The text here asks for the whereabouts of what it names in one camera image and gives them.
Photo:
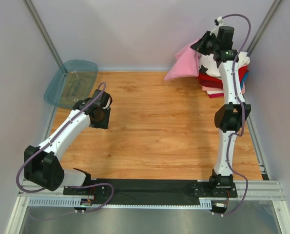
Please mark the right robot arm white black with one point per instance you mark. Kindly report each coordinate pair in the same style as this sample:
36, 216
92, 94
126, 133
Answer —
230, 118

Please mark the red folded shirt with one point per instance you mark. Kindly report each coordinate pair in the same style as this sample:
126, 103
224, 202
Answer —
209, 81

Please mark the aluminium frame post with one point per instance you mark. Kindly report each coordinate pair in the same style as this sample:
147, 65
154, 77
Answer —
265, 23
38, 21

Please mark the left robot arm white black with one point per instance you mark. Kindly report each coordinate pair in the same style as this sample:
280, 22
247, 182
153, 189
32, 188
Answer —
42, 163

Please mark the white black printed folded shirt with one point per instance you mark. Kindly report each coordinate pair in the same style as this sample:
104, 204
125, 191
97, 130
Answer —
207, 65

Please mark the light pink folded shirt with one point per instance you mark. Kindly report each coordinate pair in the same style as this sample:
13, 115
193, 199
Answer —
212, 90

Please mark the pink t shirt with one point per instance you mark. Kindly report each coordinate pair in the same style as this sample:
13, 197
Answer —
186, 65

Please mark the aluminium frame post left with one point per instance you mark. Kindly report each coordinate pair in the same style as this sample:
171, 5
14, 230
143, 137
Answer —
38, 21

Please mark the crimson folded shirt bottom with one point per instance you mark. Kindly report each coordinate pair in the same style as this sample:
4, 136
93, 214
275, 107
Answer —
216, 95

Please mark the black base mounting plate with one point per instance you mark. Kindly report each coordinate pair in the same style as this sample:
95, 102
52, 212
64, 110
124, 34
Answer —
163, 192

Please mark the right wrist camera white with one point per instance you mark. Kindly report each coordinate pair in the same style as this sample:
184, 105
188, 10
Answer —
218, 22

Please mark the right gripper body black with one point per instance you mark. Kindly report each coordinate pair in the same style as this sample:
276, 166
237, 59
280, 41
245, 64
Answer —
208, 45

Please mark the teal transparent plastic bin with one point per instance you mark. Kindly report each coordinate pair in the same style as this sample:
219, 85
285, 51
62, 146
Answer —
72, 82

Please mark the aluminium frame post right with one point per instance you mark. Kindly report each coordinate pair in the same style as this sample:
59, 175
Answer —
265, 23

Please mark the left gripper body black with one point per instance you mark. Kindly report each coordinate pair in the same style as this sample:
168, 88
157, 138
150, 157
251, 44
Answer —
103, 122

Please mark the blue folded shirt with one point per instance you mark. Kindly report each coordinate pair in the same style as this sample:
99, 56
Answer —
245, 77

